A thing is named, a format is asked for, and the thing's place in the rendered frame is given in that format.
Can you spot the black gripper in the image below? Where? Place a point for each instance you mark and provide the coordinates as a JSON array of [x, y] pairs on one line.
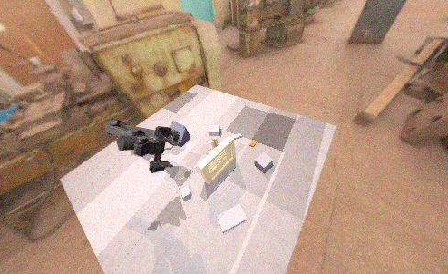
[[157, 148]]

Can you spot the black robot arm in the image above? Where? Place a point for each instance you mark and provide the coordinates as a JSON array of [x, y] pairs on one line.
[[132, 137]]

